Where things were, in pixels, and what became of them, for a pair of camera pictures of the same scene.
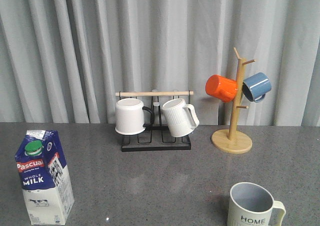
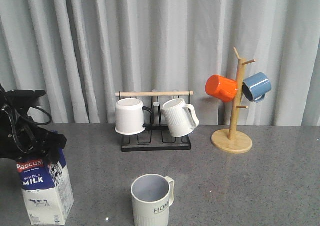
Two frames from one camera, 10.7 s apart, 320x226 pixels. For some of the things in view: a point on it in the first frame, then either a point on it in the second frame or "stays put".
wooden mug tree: (232, 141) stays put
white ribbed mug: (181, 118) stays put
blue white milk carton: (45, 178) stays put
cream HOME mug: (250, 204) → (152, 195)
